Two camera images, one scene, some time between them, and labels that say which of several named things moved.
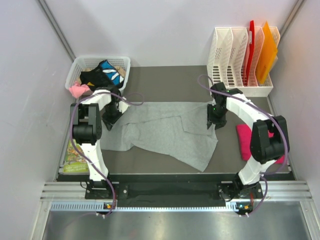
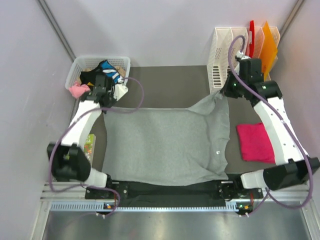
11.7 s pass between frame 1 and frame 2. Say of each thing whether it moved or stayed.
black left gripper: moved
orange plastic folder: stayed
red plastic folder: stayed
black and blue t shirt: stayed
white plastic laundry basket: stayed
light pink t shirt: stayed
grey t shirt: moved
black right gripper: moved
